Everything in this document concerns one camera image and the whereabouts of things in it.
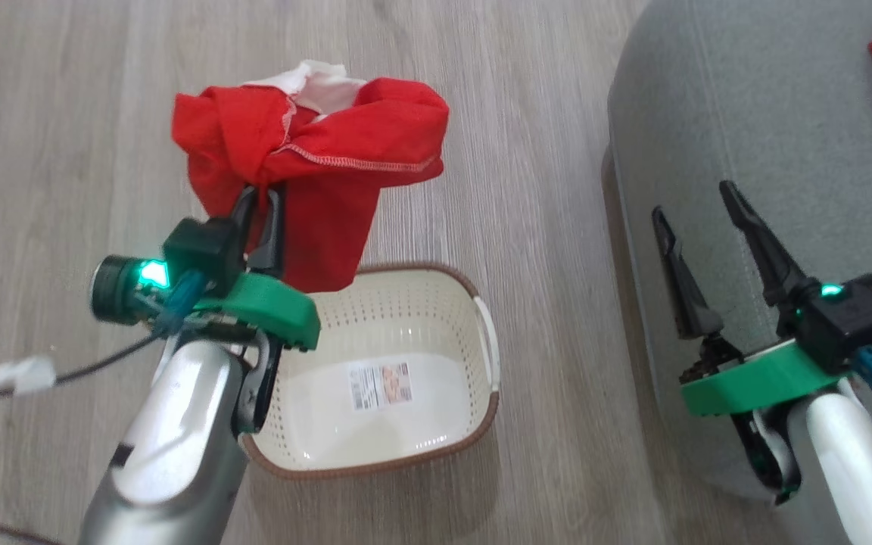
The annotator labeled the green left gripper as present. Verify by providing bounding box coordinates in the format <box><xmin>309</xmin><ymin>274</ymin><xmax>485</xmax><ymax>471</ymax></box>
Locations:
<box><xmin>192</xmin><ymin>186</ymin><xmax>322</xmax><ymax>353</ymax></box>

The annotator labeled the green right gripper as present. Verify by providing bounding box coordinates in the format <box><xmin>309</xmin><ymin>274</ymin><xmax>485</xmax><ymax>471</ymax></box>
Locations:
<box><xmin>652</xmin><ymin>180</ymin><xmax>855</xmax><ymax>419</ymax></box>

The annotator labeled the white brown-rimmed laundry basket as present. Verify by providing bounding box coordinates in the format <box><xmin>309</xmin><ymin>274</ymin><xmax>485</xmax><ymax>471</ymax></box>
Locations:
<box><xmin>239</xmin><ymin>263</ymin><xmax>500</xmax><ymax>481</ymax></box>

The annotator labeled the thin black camera cable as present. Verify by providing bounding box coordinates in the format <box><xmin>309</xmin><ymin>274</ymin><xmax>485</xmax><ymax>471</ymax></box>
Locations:
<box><xmin>0</xmin><ymin>333</ymin><xmax>166</xmax><ymax>545</ymax></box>

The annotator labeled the white cable tag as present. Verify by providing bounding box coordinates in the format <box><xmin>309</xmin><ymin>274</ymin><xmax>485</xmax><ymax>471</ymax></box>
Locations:
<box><xmin>0</xmin><ymin>355</ymin><xmax>58</xmax><ymax>397</ymax></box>

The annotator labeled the blue left camera connector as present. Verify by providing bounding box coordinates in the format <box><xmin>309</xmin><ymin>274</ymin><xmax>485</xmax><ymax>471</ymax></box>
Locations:
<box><xmin>151</xmin><ymin>269</ymin><xmax>207</xmax><ymax>338</ymax></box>

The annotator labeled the white product label sticker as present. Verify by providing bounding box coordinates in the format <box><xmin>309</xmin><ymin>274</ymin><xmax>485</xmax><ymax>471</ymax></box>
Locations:
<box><xmin>346</xmin><ymin>361</ymin><xmax>413</xmax><ymax>413</ymax></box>

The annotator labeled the grey fabric sofa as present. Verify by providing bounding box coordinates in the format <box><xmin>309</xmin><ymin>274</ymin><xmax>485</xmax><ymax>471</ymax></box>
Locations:
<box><xmin>601</xmin><ymin>0</ymin><xmax>872</xmax><ymax>523</ymax></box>

